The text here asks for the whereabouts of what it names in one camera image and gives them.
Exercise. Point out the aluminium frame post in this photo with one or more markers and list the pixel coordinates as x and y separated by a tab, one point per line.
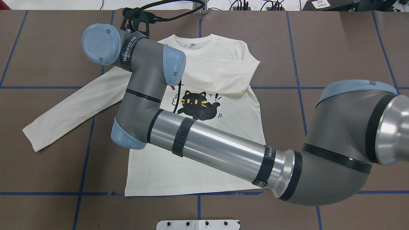
204	9

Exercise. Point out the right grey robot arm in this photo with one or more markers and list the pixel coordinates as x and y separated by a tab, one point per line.
356	123

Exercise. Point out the cream long-sleeve cat T-shirt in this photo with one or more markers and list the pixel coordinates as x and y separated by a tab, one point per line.
219	69

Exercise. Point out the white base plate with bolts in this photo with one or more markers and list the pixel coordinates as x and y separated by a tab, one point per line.
212	224

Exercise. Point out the black power strip with plugs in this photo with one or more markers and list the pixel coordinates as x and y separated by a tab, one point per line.
240	5

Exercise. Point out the dark box with white label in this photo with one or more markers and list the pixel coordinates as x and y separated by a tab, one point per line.
331	5

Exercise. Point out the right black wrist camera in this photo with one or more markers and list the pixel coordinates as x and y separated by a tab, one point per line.
132	18

